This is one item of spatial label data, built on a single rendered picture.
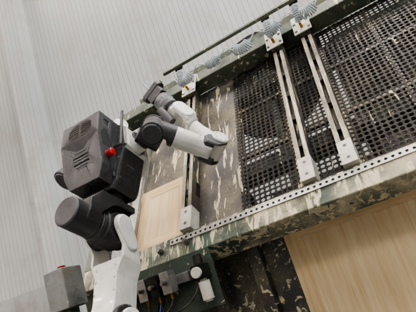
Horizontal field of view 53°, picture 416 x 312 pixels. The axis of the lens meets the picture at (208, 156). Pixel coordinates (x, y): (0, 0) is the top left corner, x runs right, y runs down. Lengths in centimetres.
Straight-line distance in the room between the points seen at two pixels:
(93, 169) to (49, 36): 537
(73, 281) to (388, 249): 136
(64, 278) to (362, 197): 130
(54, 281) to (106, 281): 56
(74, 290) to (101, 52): 452
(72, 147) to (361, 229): 121
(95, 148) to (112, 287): 51
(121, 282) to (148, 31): 467
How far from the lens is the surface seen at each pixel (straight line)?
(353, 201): 165
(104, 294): 151
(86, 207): 149
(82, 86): 615
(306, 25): 247
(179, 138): 169
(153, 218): 217
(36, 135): 613
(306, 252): 190
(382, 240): 185
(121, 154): 165
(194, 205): 199
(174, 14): 579
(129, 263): 154
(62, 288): 202
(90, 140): 165
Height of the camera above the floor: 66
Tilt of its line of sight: 16 degrees up
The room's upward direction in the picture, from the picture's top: 18 degrees counter-clockwise
